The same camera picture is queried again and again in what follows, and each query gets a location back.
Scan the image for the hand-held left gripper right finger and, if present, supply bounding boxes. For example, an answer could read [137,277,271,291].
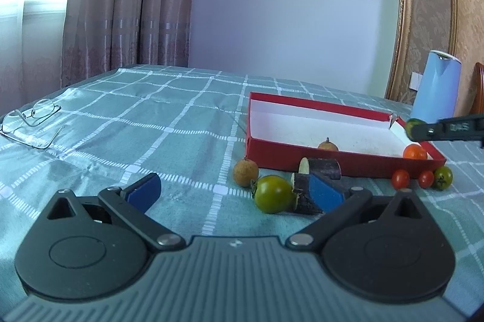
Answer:
[285,173,425,252]

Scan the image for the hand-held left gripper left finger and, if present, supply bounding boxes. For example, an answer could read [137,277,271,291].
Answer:
[47,172,187,252]

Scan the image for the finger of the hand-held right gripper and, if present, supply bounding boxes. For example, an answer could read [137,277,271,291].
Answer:
[408,115,484,149]

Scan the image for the small green tomato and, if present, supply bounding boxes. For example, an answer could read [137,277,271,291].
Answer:
[433,166,453,190]
[406,118,428,135]

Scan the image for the shallow red cardboard box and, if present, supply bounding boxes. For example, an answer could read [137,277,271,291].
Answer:
[244,91,447,179]

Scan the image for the dark purple sugarcane piece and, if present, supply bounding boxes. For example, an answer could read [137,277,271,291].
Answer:
[290,172,326,215]
[298,156,342,181]

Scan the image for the light blue kettle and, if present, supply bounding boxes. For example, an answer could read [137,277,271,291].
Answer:
[412,50,462,123]

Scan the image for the red cherry tomato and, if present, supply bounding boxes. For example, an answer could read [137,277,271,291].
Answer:
[403,144,428,161]
[391,169,411,190]
[418,170,435,189]

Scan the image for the large green tomato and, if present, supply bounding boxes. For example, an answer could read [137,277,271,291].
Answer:
[250,174,296,214]

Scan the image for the green checked tablecloth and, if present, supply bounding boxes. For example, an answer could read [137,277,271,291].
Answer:
[0,64,484,319]

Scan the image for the pink patterned curtain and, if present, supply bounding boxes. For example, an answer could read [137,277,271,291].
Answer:
[60,0,202,90]

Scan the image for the golden wall panel frame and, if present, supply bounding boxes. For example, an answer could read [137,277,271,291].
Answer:
[384,0,463,100]

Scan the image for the metal frame eyeglasses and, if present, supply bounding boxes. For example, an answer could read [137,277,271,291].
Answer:
[0,98,64,150]

